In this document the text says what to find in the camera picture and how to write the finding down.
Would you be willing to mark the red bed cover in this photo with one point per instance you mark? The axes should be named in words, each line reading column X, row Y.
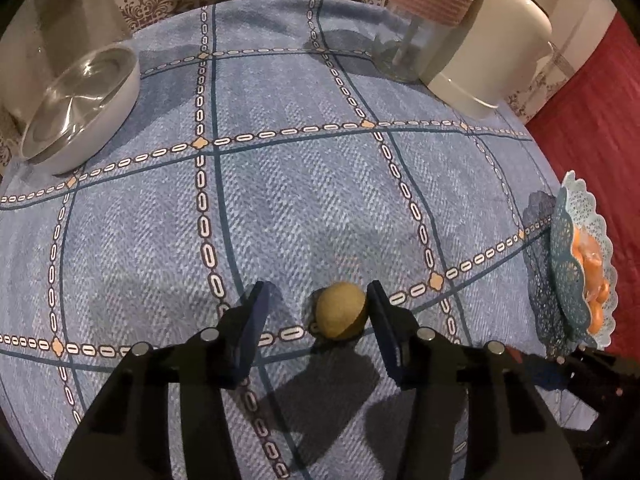
column 591, row 126

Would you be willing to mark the small greenish fruit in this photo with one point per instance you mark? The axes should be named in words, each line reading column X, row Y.
column 340, row 312

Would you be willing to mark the steel bowl white rim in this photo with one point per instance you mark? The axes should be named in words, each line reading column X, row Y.
column 82, row 109

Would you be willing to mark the white thermos jug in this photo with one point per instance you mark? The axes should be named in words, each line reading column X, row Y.
column 493, row 52

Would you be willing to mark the plastic bag of orange pieces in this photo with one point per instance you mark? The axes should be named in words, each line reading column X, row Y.
column 586, row 249

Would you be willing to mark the glass kettle with lid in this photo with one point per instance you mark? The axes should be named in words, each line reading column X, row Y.
column 46, row 37

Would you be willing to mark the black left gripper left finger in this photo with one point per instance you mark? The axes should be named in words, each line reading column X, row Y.
column 156, row 398

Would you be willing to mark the pink lidded glass jar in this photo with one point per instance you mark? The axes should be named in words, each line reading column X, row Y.
column 411, row 32

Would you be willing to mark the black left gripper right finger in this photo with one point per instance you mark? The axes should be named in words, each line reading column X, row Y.
column 511, row 432

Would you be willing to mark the light blue lattice basket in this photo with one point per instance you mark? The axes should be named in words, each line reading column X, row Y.
column 576, row 207

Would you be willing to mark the large orange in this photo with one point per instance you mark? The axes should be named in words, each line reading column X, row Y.
column 596, row 308

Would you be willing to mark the blue patterned tablecloth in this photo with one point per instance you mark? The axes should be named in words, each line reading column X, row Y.
column 265, row 145

